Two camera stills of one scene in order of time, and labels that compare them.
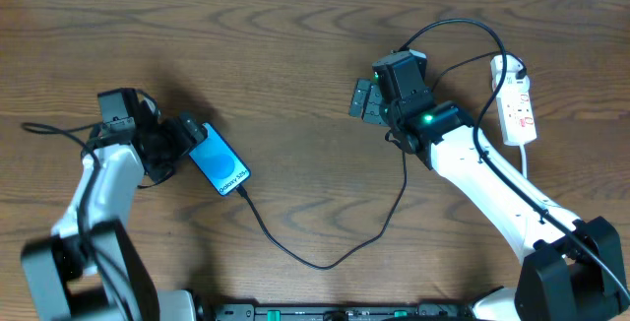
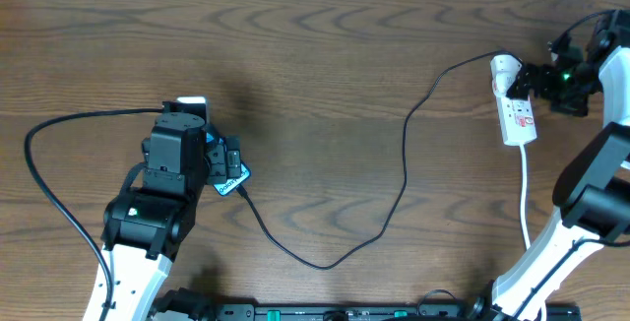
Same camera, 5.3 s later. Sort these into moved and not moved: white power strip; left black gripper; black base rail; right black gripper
Moved: left black gripper; right black gripper
Not moved: white power strip; black base rail
